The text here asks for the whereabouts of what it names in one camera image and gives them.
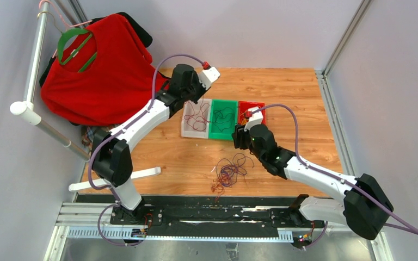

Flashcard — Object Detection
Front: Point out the yellow cable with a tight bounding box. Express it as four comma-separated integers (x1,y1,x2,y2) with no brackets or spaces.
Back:
239,105,264,126

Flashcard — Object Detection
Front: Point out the red cable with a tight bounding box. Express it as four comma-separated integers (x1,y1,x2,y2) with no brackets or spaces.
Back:
211,167,241,203
183,100,212,133

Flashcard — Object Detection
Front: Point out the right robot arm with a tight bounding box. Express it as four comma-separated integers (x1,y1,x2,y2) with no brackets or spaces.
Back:
232,124,394,240

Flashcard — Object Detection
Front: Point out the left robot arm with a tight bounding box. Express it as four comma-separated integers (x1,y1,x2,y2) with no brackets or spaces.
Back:
88,63,220,225

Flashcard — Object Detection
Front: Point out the white plastic bin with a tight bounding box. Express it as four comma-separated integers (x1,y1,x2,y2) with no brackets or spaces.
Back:
181,98,212,139

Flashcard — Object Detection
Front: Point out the green plastic bin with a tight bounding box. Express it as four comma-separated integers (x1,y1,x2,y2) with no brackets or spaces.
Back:
208,99,238,140

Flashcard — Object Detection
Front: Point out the red plastic bin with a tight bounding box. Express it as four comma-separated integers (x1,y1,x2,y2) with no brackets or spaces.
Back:
237,101,265,125

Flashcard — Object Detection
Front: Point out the red t-shirt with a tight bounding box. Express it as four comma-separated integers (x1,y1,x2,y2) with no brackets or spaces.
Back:
40,14,191,127

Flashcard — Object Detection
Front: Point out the plaid shirt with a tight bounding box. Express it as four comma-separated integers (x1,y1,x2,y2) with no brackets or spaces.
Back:
81,126,95,147

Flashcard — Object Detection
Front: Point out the green clothes hanger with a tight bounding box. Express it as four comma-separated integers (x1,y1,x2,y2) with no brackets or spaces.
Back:
56,28,98,72

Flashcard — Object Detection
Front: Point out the white clothes rack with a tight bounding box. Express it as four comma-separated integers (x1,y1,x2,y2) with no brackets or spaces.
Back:
9,2,162,192

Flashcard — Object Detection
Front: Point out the pink clothes hanger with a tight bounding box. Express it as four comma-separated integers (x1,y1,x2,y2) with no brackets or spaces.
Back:
34,1,93,58

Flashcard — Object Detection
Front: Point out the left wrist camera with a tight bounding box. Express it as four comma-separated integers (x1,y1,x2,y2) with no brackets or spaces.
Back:
198,66,220,90

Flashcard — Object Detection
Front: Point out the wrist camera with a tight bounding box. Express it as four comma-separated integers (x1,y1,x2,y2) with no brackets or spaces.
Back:
244,107,264,132
198,66,220,90

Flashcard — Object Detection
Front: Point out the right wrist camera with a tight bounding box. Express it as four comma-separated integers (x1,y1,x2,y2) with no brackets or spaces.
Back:
244,107,264,132

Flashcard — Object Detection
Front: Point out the aluminium frame rail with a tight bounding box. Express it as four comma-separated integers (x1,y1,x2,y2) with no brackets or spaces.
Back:
313,0,386,246

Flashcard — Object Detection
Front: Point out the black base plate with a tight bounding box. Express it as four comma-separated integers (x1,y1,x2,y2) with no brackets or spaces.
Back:
75,194,325,239

